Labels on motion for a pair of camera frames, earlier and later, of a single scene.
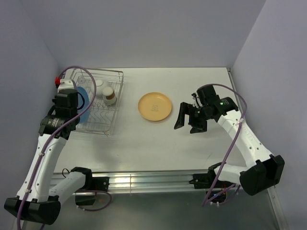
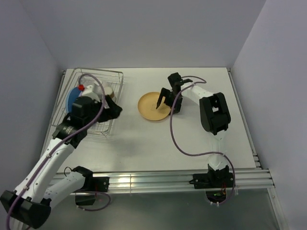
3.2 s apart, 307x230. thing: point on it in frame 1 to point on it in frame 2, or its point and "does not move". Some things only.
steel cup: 109,92 does not move
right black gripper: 185,108 to 164,92
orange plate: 155,106 does not move
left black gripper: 54,101 to 111,112
